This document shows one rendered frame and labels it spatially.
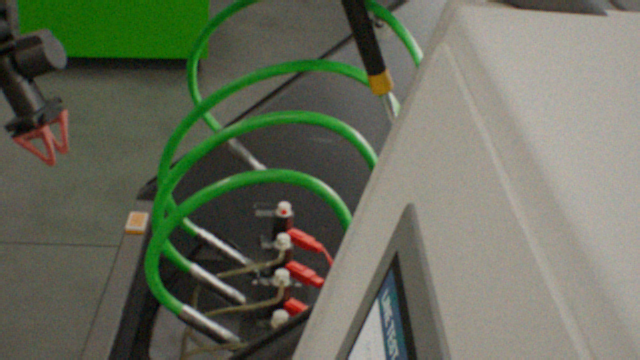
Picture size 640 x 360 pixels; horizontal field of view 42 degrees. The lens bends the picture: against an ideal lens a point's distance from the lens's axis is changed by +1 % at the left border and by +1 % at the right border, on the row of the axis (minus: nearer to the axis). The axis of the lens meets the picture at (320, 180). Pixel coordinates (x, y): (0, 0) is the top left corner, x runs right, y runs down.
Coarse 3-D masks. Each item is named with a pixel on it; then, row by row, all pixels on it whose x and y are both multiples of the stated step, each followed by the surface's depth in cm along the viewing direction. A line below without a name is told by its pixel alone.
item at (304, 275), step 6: (288, 264) 107; (294, 264) 107; (288, 270) 107; (294, 270) 106; (300, 270) 106; (306, 270) 106; (294, 276) 106; (300, 276) 106; (306, 276) 105; (312, 276) 106; (318, 276) 106; (300, 282) 106; (306, 282) 105; (312, 282) 105; (318, 282) 105; (318, 288) 105
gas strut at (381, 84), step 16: (352, 0) 66; (352, 16) 67; (368, 16) 67; (352, 32) 68; (368, 32) 67; (368, 48) 68; (368, 64) 69; (384, 64) 69; (368, 80) 70; (384, 80) 70; (384, 96) 71
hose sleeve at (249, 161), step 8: (224, 144) 121; (232, 144) 121; (240, 144) 121; (232, 152) 121; (240, 152) 121; (248, 152) 121; (240, 160) 121; (248, 160) 121; (256, 160) 121; (248, 168) 121; (256, 168) 121
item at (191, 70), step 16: (240, 0) 111; (256, 0) 110; (368, 0) 104; (224, 16) 112; (384, 16) 104; (208, 32) 114; (400, 32) 104; (192, 48) 116; (416, 48) 105; (192, 64) 118; (416, 64) 105; (192, 80) 119; (192, 96) 120; (208, 112) 121
